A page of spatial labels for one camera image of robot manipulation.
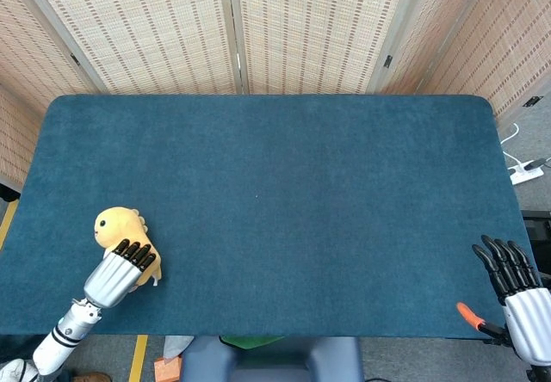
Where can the woven bamboo screen panel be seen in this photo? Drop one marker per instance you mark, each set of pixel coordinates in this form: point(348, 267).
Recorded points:
point(142, 25)
point(430, 33)
point(508, 42)
point(26, 55)
point(314, 25)

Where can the blue table mat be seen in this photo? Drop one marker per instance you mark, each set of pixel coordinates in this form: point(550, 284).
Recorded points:
point(280, 205)

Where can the yellow plush duck toy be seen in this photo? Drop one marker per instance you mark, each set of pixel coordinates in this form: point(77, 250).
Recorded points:
point(118, 227)

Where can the brown shoe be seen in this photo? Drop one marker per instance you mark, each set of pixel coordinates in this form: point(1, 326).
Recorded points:
point(90, 377)

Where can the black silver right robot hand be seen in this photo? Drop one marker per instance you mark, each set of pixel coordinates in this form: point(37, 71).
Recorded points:
point(529, 322)

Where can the black equipment frame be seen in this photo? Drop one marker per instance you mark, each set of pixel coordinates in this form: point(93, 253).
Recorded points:
point(540, 231)

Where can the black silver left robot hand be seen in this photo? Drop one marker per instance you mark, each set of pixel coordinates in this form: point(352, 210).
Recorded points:
point(113, 281)

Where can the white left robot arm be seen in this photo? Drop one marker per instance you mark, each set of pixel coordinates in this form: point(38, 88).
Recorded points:
point(56, 343)

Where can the green cloth piece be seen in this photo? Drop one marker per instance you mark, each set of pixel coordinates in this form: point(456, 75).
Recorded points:
point(249, 341)

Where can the black object beside table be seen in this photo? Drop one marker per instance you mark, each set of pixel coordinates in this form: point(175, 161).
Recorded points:
point(8, 193)

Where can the white power strip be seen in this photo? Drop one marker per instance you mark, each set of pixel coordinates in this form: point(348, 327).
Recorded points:
point(523, 174)

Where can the black screen hinge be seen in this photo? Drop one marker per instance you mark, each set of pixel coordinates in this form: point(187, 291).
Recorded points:
point(532, 100)
point(388, 60)
point(75, 59)

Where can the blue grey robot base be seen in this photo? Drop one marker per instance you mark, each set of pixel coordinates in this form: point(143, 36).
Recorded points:
point(275, 362)

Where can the black power plug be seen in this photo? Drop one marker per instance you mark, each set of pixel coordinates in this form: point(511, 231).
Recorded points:
point(537, 163)

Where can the grey cloth piece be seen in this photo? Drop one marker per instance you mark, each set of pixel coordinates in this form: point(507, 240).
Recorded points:
point(175, 345)

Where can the orange block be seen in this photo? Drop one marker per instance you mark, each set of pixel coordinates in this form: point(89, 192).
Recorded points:
point(167, 371)

